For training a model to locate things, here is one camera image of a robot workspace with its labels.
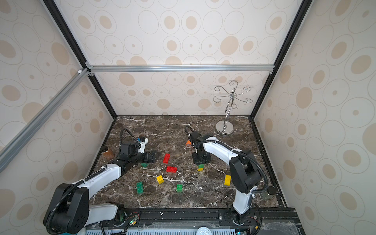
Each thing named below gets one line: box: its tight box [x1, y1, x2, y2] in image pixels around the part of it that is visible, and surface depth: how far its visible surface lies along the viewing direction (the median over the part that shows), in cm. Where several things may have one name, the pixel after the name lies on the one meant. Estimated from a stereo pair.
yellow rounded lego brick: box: [156, 174, 165, 185], surface depth 85 cm
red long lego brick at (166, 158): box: [162, 153, 171, 164], surface depth 96 cm
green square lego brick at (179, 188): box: [175, 184, 184, 193], surface depth 83 cm
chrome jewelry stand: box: [213, 80, 253, 136], surface depth 105 cm
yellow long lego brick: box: [224, 174, 232, 187], surface depth 87 cm
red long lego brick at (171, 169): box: [165, 165, 178, 174], surface depth 91 cm
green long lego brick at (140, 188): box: [136, 181, 145, 194], surface depth 85 cm
